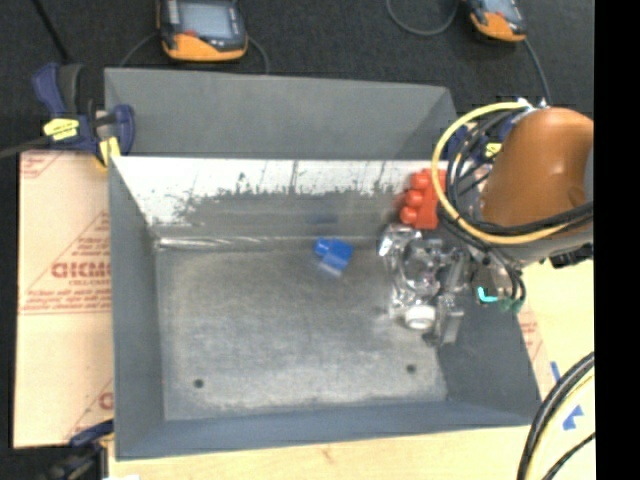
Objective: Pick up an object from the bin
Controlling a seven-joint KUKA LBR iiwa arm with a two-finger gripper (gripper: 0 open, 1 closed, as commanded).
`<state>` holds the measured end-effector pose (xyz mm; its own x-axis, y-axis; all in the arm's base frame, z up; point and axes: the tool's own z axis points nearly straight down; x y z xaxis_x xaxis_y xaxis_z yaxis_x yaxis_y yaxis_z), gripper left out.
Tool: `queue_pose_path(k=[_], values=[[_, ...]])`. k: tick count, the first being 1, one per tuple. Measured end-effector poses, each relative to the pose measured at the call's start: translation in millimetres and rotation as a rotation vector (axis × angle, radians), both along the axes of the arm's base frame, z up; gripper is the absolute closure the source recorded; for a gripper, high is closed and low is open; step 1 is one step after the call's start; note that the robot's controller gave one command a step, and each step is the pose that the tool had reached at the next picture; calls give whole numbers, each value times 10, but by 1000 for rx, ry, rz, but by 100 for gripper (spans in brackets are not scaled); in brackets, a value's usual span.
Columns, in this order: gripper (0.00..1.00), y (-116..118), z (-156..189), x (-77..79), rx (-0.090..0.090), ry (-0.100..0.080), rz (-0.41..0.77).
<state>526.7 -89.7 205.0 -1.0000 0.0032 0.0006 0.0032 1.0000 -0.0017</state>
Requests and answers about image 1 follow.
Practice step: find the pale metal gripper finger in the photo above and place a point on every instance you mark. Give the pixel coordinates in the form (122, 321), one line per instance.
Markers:
(449, 320)
(452, 268)

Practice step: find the clear plastic bottle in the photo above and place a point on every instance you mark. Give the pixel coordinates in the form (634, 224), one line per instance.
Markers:
(410, 278)

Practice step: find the red toy block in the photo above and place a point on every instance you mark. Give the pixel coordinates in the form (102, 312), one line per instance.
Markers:
(422, 200)

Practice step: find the blue toy block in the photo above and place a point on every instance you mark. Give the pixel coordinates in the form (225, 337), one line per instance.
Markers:
(334, 254)

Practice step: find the grey metal bin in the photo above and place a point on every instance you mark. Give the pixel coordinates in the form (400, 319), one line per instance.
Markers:
(280, 328)

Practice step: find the brown cardboard board red print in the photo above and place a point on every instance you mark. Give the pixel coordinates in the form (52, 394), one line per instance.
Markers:
(62, 288)

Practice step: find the black cylinder on white bracket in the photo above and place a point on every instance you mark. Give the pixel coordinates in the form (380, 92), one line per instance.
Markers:
(570, 257)

